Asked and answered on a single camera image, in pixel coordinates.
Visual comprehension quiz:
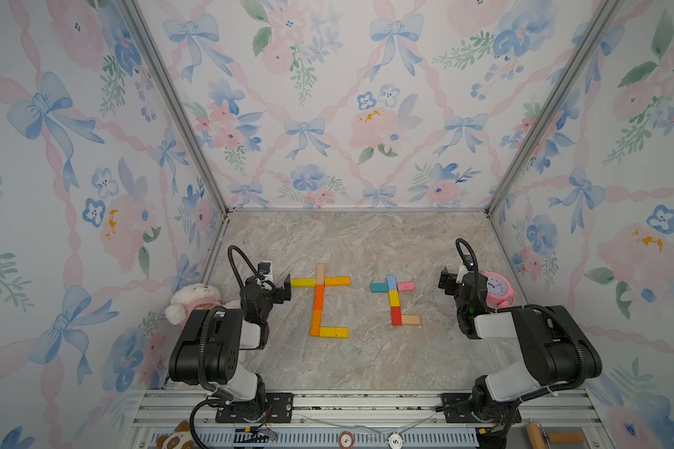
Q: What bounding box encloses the tan wood block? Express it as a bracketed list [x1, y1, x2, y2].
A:
[402, 315, 421, 327]

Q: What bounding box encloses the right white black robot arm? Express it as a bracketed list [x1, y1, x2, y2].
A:
[435, 269, 603, 424]

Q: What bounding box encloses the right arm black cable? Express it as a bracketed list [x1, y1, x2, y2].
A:
[455, 238, 591, 439]

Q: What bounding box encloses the natural wood block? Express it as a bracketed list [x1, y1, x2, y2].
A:
[315, 263, 326, 286]

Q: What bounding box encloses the wooden handle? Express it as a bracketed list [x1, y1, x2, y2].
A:
[526, 424, 586, 449]

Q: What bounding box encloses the pink block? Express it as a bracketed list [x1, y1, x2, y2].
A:
[397, 282, 416, 292]

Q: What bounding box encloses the white plush bear pink shirt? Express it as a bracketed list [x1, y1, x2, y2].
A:
[165, 284, 241, 326]

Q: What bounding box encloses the red block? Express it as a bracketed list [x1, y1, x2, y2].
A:
[391, 306, 403, 327]

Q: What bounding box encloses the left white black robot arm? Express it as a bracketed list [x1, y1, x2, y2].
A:
[165, 276, 292, 422]

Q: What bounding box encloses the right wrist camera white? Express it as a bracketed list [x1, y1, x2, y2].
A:
[457, 258, 475, 284]

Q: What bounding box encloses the amber yellow block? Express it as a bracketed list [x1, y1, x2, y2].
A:
[324, 277, 351, 287]

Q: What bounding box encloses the brown white plush toy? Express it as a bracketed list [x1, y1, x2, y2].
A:
[155, 421, 196, 449]

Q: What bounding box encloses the lime yellow block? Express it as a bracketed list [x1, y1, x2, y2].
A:
[290, 279, 316, 288]

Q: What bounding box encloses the pink alarm clock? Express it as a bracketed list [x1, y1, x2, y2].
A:
[482, 271, 516, 309]

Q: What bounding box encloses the red-orange block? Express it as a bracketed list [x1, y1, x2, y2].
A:
[314, 285, 325, 311]

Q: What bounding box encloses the orange small block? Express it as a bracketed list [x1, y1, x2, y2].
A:
[310, 310, 322, 337]

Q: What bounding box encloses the light blue block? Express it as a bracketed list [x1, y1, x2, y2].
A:
[387, 275, 398, 292]

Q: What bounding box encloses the teal block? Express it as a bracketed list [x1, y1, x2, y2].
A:
[370, 284, 389, 294]

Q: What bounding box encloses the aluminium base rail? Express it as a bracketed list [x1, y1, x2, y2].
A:
[122, 389, 614, 448]

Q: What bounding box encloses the yellow long block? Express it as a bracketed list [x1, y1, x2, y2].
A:
[318, 327, 349, 339]

